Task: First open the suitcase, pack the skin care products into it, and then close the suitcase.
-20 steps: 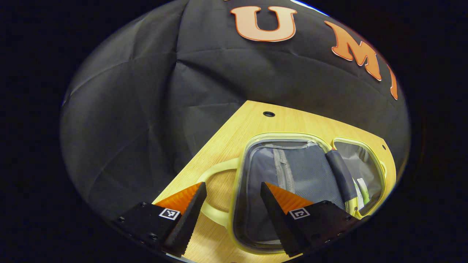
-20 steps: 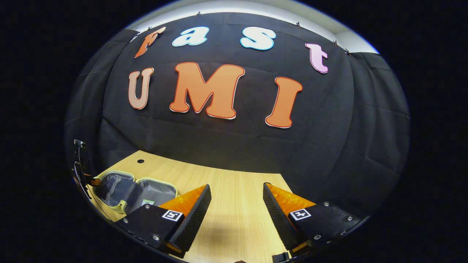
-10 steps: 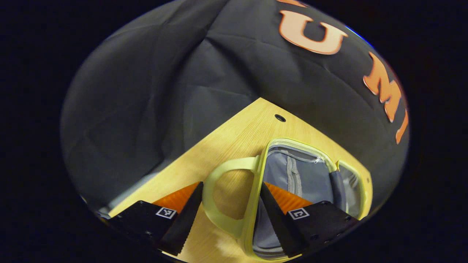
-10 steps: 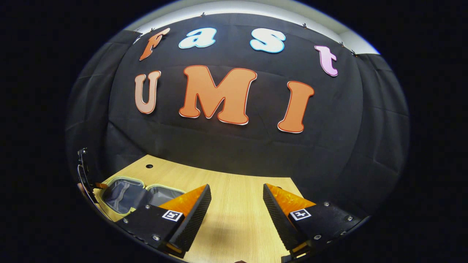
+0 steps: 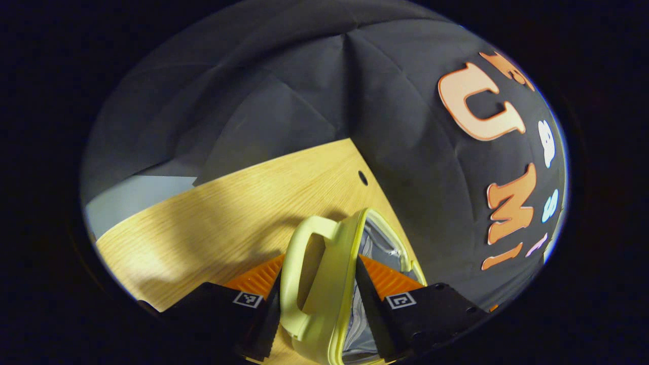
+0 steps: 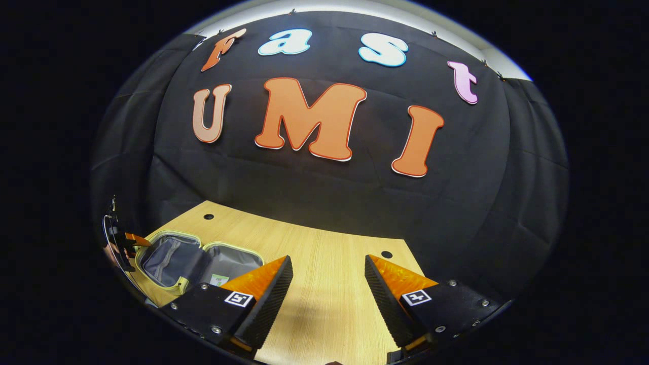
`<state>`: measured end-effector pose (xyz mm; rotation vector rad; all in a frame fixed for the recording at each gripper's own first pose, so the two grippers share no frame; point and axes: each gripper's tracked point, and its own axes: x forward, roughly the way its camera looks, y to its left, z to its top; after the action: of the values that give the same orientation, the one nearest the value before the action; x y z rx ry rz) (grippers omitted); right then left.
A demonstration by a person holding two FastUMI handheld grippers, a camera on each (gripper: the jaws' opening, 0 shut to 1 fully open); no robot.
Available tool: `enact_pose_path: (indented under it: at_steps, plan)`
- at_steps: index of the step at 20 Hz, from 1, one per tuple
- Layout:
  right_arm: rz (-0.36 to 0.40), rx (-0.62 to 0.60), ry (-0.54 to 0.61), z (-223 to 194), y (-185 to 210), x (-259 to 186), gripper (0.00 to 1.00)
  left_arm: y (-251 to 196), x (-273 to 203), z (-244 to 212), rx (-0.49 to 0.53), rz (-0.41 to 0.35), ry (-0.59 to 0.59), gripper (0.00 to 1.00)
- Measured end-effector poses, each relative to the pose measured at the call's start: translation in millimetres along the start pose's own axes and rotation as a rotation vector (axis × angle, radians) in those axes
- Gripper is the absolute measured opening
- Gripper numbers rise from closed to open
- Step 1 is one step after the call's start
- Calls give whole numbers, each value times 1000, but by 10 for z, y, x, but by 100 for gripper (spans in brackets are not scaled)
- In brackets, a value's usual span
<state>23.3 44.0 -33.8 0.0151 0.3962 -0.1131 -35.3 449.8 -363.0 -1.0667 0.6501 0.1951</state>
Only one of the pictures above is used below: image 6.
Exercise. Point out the green white skin care tube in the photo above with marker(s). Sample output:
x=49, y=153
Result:
x=219, y=280

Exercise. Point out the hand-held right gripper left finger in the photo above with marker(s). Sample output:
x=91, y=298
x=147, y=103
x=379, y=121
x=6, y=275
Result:
x=268, y=304

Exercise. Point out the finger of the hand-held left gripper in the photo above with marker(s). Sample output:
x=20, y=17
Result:
x=137, y=239

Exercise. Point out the pale yellow suitcase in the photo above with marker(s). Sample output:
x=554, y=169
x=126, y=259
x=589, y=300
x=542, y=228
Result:
x=172, y=258

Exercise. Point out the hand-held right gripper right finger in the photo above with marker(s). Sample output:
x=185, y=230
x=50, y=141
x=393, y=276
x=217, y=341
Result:
x=390, y=306

